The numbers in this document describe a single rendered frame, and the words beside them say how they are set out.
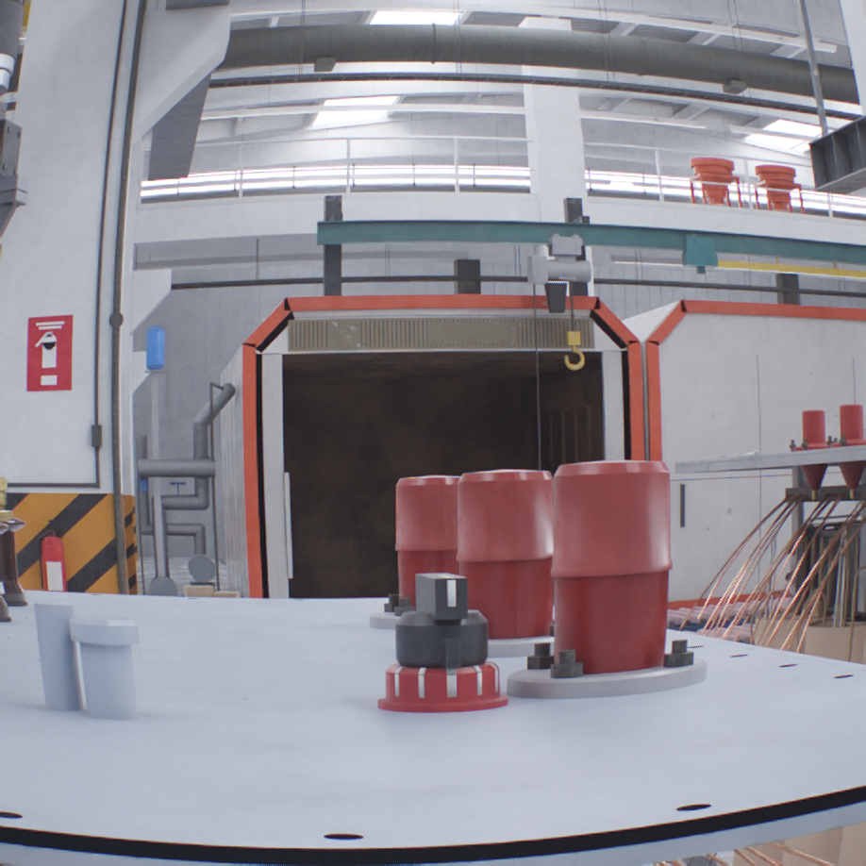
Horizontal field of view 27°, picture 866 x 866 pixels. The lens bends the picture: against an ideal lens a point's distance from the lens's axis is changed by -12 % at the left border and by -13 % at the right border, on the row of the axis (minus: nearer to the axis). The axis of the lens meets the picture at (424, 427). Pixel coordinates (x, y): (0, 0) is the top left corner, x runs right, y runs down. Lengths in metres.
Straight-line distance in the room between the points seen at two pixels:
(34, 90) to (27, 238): 1.07
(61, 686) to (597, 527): 0.33
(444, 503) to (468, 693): 0.71
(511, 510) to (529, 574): 0.05
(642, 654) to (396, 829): 0.48
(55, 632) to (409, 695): 0.21
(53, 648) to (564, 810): 0.39
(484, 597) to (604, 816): 0.79
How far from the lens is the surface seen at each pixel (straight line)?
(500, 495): 1.42
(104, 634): 0.96
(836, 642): 3.99
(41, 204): 11.83
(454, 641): 1.03
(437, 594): 1.03
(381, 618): 1.75
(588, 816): 0.66
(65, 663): 0.99
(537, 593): 1.43
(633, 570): 1.10
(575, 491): 1.11
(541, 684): 1.09
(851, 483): 3.81
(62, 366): 11.69
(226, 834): 0.63
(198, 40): 12.17
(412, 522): 1.75
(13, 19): 1.45
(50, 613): 0.99
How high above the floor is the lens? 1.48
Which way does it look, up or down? 2 degrees up
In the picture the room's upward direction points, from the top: 1 degrees counter-clockwise
